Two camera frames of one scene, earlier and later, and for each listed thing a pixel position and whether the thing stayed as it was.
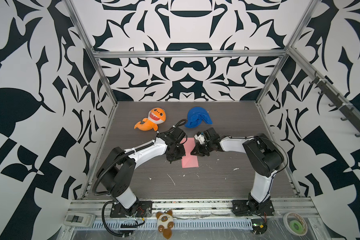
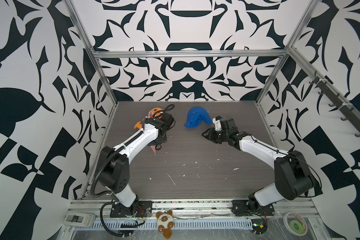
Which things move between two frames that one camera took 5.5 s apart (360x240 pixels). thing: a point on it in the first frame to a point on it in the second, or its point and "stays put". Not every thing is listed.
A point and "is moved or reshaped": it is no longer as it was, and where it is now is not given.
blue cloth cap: [195, 115] stays put
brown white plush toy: [165, 222] stays put
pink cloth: [189, 160] is moved or reshaped
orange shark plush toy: [156, 116] stays put
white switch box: [79, 219] stays put
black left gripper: [182, 151] to [164, 140]
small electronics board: [259, 226] stays put
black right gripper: [199, 151] to [210, 135]
